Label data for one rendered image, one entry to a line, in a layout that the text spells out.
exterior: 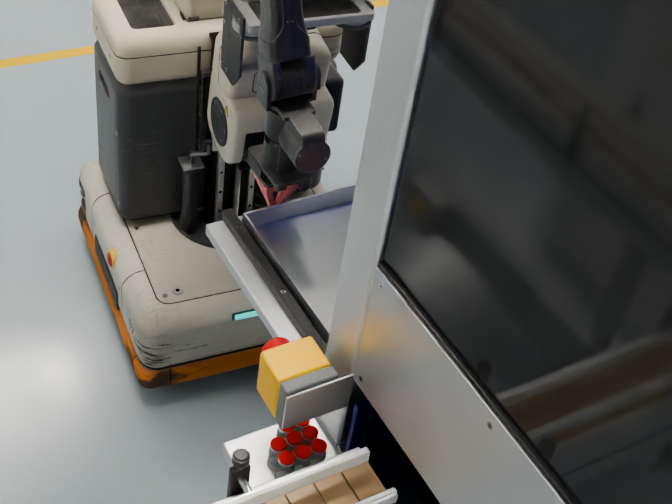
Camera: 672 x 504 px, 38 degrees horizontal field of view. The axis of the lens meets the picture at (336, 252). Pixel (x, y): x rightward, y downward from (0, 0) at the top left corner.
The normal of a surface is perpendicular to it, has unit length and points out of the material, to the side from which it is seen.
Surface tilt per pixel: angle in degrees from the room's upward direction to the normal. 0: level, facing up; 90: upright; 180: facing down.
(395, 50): 90
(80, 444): 0
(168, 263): 0
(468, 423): 90
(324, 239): 0
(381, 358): 90
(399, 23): 90
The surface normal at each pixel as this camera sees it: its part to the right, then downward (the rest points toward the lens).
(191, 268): 0.13, -0.74
